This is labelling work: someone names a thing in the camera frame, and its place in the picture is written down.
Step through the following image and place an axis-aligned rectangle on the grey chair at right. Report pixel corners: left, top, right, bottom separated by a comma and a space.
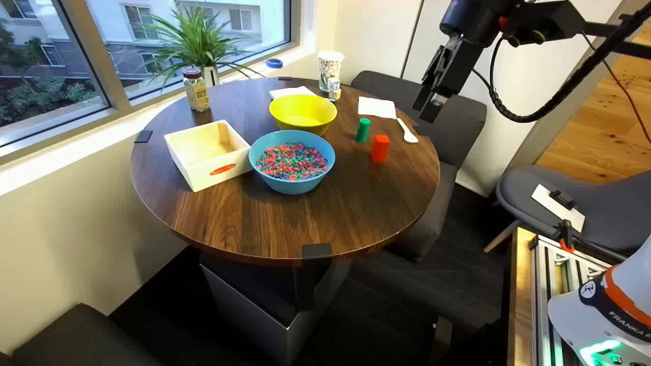
495, 166, 651, 256

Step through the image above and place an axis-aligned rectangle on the potted green plant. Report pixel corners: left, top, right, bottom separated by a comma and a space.
149, 5, 254, 86

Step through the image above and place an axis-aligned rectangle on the blue bowl of candies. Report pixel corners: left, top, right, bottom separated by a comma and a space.
248, 129, 335, 194

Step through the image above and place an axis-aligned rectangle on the white paper cup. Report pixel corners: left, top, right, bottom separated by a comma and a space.
316, 51, 344, 92

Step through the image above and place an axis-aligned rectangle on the white paper sheet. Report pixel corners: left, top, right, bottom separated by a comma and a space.
268, 86, 316, 100

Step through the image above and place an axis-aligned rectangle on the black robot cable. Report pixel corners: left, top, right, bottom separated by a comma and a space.
470, 0, 651, 124

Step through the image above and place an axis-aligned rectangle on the orange piece in tray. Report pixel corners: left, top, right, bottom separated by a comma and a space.
210, 163, 235, 175

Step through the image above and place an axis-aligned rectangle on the grey table pedestal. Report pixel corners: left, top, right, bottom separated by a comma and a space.
199, 254, 349, 366

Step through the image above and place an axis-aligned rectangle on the grey chair behind table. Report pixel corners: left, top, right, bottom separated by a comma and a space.
352, 70, 486, 263

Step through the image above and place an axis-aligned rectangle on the white plastic spoon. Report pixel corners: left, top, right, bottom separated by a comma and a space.
394, 117, 419, 144

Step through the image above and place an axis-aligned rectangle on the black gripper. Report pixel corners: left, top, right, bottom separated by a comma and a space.
412, 37, 480, 122

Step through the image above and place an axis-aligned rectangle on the glass jar with label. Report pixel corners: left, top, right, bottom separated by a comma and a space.
182, 66, 210, 112

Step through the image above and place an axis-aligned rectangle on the aluminium frame rail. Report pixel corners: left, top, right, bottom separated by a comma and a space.
507, 228, 605, 366

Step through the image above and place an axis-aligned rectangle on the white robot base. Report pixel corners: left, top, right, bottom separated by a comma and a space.
546, 236, 651, 366

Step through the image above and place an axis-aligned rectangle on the dark bench seat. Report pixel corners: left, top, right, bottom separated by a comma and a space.
1, 302, 162, 366

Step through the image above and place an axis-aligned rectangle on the orange rectangular block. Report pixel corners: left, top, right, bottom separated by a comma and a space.
370, 133, 391, 163

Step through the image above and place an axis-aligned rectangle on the white paper napkin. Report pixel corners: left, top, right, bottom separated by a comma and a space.
358, 96, 397, 117

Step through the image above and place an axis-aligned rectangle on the yellow bowl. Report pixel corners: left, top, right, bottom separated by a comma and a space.
268, 93, 337, 133

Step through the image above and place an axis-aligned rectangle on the green cylinder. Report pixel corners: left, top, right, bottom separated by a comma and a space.
356, 117, 372, 142

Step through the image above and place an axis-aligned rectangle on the round wooden table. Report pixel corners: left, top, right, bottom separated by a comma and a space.
129, 88, 439, 263

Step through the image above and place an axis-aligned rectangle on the white wooden tray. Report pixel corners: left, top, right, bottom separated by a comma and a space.
165, 119, 249, 193

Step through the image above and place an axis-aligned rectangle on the blue lid on sill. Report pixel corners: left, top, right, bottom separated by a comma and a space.
265, 59, 284, 69

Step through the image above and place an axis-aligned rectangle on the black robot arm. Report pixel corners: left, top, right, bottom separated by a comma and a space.
412, 0, 651, 122

